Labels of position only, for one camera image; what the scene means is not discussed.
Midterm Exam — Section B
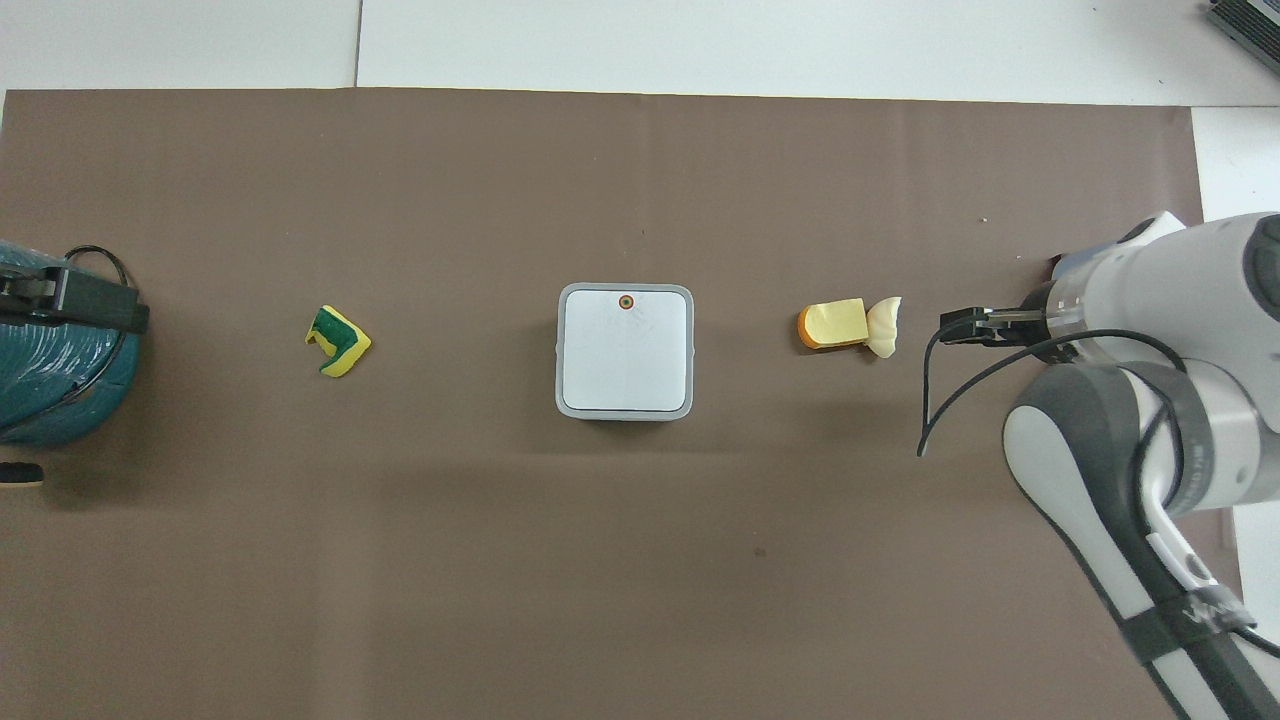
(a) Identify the yellow and orange sponge piece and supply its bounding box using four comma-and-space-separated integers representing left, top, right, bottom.
796, 297, 870, 352

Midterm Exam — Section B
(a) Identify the green and yellow sponge piece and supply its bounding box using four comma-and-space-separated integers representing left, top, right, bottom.
304, 304, 374, 380

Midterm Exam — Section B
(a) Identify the white bin with grey rim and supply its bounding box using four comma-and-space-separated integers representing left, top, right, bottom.
554, 282, 696, 423

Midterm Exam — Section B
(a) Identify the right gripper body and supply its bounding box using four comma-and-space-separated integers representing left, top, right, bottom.
985, 283, 1065, 365

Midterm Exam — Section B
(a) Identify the grey ribbed device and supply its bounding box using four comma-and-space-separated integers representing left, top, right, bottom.
1204, 0, 1280, 67

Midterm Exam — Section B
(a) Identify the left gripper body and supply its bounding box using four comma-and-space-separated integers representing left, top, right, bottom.
0, 264, 101, 327

